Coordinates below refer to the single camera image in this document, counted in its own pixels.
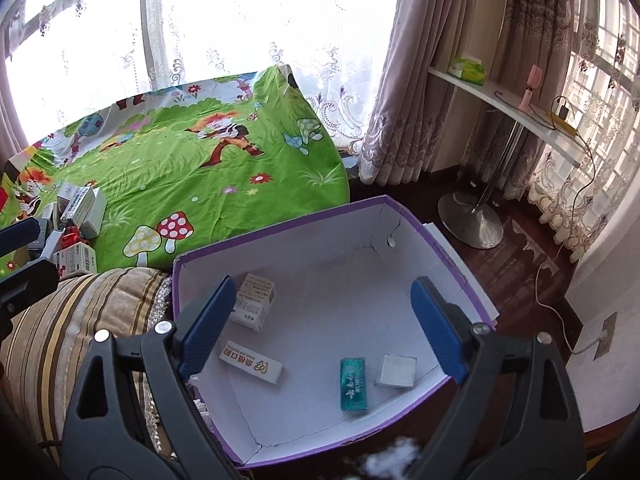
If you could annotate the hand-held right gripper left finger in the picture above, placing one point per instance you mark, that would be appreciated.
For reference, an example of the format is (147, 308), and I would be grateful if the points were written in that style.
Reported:
(210, 325)

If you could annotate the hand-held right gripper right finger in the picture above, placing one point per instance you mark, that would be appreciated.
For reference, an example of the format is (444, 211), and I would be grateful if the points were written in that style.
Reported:
(437, 330)

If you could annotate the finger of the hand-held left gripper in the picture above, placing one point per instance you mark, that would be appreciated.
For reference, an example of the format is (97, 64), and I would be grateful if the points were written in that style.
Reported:
(27, 282)
(22, 234)

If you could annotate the white medicine box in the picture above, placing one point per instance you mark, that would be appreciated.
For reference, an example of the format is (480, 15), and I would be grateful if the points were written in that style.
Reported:
(256, 300)

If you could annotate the long white orange box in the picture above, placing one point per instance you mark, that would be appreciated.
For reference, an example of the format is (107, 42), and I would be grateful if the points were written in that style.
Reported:
(250, 362)

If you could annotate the white square box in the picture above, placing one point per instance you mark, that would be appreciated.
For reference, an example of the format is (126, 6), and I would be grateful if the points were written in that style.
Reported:
(396, 371)

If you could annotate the teal box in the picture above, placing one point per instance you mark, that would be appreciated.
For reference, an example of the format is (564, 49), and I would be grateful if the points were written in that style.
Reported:
(354, 385)

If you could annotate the purple cardboard box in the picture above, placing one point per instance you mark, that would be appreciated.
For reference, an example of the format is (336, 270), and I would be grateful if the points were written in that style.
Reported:
(325, 310)

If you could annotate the small white box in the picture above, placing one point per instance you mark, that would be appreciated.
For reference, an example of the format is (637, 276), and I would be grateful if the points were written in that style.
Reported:
(67, 191)
(51, 245)

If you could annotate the striped cushion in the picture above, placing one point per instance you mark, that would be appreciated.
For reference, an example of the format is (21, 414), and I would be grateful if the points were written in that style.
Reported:
(75, 305)

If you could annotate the white box lid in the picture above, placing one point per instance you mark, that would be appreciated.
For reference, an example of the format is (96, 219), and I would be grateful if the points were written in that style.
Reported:
(462, 272)

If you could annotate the large white box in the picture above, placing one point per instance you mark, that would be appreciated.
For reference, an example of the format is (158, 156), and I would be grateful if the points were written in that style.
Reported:
(85, 207)

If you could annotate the white table with chrome stand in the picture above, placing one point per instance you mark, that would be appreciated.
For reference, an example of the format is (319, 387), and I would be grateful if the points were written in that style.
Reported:
(470, 220)

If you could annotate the green printed blanket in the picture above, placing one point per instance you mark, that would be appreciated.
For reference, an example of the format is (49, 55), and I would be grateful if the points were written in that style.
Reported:
(200, 195)

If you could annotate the white fluffy tuft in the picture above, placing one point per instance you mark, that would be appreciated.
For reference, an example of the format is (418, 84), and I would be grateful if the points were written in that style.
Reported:
(390, 457)

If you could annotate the sheer lace curtain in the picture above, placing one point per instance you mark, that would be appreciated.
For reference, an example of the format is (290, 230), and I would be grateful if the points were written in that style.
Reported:
(575, 195)
(225, 25)

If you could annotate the yellow power strip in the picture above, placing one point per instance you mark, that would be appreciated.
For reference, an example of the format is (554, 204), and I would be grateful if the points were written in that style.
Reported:
(562, 126)

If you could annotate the beige patterned curtain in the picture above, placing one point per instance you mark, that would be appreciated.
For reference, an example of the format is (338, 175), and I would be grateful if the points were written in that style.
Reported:
(415, 85)
(540, 35)

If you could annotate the black white charger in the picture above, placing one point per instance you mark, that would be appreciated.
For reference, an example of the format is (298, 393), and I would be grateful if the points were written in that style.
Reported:
(562, 111)

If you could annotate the green tissue pack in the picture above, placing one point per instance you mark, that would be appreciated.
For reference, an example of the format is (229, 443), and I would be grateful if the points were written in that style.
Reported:
(467, 70)

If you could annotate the pink handheld fan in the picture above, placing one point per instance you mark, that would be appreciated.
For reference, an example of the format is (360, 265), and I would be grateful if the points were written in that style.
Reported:
(534, 77)

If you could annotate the wall socket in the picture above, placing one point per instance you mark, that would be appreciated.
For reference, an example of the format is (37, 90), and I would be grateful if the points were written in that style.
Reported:
(611, 322)

